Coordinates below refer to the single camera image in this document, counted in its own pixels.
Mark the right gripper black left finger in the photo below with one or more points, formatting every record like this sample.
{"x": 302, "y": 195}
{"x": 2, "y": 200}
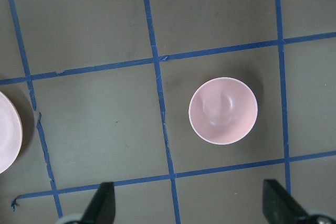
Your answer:
{"x": 101, "y": 209}

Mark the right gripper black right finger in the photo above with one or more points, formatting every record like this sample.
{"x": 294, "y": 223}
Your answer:
{"x": 279, "y": 206}

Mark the small pink bowl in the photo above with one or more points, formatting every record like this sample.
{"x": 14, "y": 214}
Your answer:
{"x": 223, "y": 111}

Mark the pink plate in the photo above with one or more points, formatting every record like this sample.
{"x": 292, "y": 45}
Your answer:
{"x": 11, "y": 133}

